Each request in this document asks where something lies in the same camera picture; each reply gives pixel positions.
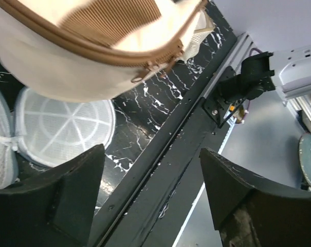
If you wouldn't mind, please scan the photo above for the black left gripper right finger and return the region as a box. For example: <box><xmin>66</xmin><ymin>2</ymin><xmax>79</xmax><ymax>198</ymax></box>
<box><xmin>199</xmin><ymin>148</ymin><xmax>311</xmax><ymax>246</ymax></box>

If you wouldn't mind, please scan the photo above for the white mesh laundry bag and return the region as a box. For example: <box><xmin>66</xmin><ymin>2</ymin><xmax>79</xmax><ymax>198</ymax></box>
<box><xmin>0</xmin><ymin>87</ymin><xmax>116</xmax><ymax>189</ymax></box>

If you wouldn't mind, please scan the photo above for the beige brown-trimmed laundry bag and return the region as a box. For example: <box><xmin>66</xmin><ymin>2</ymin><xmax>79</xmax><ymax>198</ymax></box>
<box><xmin>0</xmin><ymin>1</ymin><xmax>216</xmax><ymax>102</ymax></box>

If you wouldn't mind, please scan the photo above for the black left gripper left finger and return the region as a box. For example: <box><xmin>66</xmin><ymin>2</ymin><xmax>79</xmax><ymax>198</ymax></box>
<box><xmin>0</xmin><ymin>145</ymin><xmax>105</xmax><ymax>246</ymax></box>

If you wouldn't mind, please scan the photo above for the blue-grey ceramic plate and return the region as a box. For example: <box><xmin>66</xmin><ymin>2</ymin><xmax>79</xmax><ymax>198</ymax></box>
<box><xmin>298</xmin><ymin>133</ymin><xmax>311</xmax><ymax>188</ymax></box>

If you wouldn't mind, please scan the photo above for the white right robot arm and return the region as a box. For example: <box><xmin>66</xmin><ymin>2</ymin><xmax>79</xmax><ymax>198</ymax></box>
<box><xmin>216</xmin><ymin>45</ymin><xmax>311</xmax><ymax>128</ymax></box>

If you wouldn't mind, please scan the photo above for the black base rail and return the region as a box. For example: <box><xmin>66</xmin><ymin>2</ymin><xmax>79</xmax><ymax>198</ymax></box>
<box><xmin>88</xmin><ymin>65</ymin><xmax>238</xmax><ymax>247</ymax></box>

